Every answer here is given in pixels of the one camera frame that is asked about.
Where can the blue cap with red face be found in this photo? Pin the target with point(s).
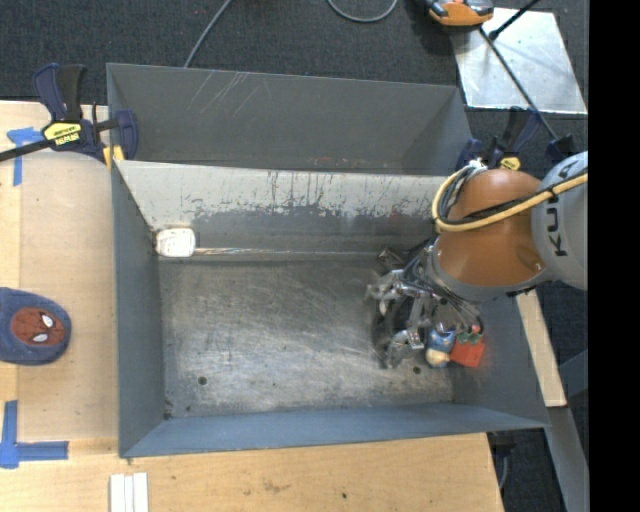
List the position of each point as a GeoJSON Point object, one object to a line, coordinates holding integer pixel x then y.
{"type": "Point", "coordinates": [30, 327]}

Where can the pale wood board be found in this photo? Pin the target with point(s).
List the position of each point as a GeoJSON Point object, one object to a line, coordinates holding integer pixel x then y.
{"type": "Point", "coordinates": [70, 240]}

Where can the white rounded block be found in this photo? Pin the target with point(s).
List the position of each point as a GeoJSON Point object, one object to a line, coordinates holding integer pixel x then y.
{"type": "Point", "coordinates": [175, 243]}

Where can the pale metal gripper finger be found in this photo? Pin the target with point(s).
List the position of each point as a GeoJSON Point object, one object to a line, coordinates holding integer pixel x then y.
{"type": "Point", "coordinates": [382, 295]}
{"type": "Point", "coordinates": [400, 350]}

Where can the grey metal bin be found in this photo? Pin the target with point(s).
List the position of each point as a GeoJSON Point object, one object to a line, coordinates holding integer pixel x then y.
{"type": "Point", "coordinates": [280, 330]}

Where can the red-orange cube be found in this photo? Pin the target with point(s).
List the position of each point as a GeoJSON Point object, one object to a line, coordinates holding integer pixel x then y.
{"type": "Point", "coordinates": [467, 354]}

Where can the blue and cream toy figure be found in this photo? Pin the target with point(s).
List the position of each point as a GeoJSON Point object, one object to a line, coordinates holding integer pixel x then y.
{"type": "Point", "coordinates": [440, 347]}

